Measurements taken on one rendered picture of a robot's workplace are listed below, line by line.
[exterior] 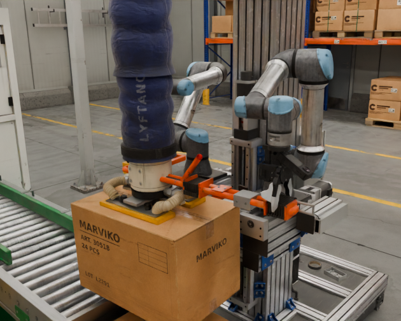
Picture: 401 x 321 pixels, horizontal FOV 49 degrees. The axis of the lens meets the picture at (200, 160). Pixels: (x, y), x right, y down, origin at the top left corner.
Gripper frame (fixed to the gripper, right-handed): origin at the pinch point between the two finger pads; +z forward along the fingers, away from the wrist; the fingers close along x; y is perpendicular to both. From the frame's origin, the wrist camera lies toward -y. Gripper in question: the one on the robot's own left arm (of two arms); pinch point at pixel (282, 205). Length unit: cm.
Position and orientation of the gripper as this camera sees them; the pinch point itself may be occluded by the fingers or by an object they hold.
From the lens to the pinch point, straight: 147.2
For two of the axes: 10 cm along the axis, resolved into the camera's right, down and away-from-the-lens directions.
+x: -6.3, 2.2, -7.5
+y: -7.8, -1.6, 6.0
